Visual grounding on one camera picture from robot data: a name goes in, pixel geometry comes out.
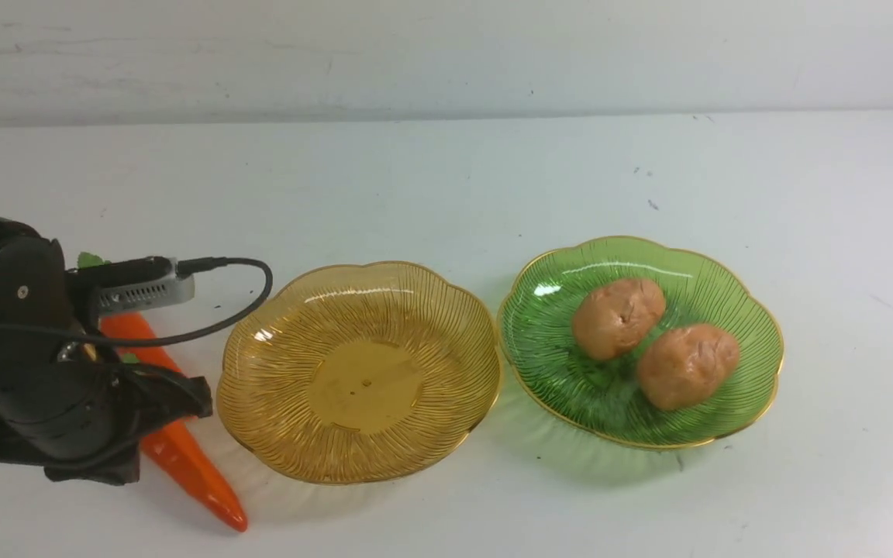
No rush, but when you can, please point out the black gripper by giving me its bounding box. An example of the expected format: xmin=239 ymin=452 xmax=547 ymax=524
xmin=0 ymin=236 xmax=212 ymax=485

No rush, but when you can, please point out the orange toy carrot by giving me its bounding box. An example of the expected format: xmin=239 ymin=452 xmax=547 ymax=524
xmin=77 ymin=252 xmax=184 ymax=377
xmin=140 ymin=420 xmax=249 ymax=533

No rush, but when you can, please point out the brown toy potato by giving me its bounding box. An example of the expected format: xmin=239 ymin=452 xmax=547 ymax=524
xmin=636 ymin=322 xmax=740 ymax=411
xmin=571 ymin=277 xmax=667 ymax=361

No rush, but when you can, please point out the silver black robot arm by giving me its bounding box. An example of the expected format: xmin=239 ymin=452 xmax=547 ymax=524
xmin=0 ymin=218 xmax=212 ymax=485

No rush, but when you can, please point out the amber ribbed plastic plate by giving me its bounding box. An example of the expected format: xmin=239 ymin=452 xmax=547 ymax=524
xmin=215 ymin=261 xmax=503 ymax=485

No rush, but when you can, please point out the green ribbed plastic plate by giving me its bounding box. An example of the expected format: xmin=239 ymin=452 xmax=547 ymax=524
xmin=498 ymin=236 xmax=784 ymax=452

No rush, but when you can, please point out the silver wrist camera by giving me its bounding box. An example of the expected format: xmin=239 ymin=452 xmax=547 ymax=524
xmin=65 ymin=252 xmax=195 ymax=317

